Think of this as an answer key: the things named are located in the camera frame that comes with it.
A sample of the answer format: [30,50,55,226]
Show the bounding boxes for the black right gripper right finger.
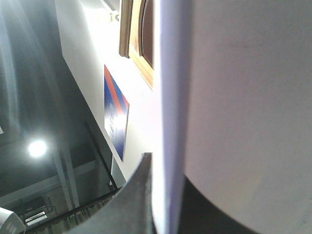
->
[179,177,255,234]

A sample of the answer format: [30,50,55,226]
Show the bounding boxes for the white paper sheets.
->
[152,0,312,234]

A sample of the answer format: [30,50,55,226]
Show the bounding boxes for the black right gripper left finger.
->
[68,153,156,234]

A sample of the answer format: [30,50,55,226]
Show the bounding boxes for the blue red wall poster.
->
[104,66,130,161]

